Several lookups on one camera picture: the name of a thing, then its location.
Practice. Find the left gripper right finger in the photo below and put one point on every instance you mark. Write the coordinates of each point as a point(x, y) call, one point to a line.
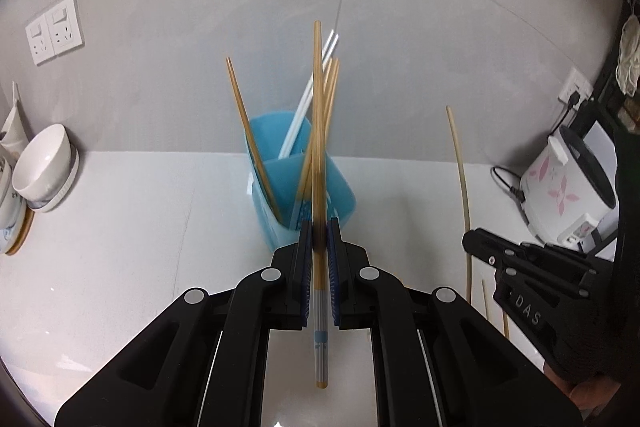
point(436, 360)

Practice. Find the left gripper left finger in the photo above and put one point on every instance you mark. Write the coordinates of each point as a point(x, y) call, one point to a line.
point(202, 361)

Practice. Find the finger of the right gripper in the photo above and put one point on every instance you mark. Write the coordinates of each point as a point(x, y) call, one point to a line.
point(487, 249)

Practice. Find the pale chopstick patterned end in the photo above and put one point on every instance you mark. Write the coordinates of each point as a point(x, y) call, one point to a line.
point(485, 299)

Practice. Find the pale thin wooden chopstick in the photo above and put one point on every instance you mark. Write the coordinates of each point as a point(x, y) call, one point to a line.
point(464, 200)

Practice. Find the dark bamboo chopstick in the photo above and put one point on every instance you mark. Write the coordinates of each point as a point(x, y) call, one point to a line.
point(505, 325)

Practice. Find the bamboo chopstick grey end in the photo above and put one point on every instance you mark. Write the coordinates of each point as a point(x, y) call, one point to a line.
point(321, 313)

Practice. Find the bamboo chopstick blue star end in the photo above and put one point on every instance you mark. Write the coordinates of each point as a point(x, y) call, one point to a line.
point(251, 142)

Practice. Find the bamboo chopstick blue band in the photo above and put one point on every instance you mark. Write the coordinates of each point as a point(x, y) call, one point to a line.
point(304, 191)

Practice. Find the brown bamboo chopstick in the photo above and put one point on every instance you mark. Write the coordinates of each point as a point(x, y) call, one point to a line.
point(317, 149)

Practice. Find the person right hand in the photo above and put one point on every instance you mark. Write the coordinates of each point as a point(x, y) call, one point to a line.
point(592, 395)

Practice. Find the white rice cooker pink flowers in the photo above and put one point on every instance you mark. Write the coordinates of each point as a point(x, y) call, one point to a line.
point(566, 192)

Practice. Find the wooden round tray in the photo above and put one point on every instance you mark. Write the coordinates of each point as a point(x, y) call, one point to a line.
point(23, 233)

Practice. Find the large white bowl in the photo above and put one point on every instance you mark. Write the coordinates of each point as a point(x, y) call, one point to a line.
point(44, 165)

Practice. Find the white pitcher jug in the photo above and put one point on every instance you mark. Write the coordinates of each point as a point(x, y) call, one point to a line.
point(14, 138)

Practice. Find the right wall socket with plug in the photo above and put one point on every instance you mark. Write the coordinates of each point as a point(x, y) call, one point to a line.
point(576, 89)

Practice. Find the white double wall socket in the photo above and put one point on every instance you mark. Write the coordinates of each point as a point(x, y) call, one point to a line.
point(54, 32)

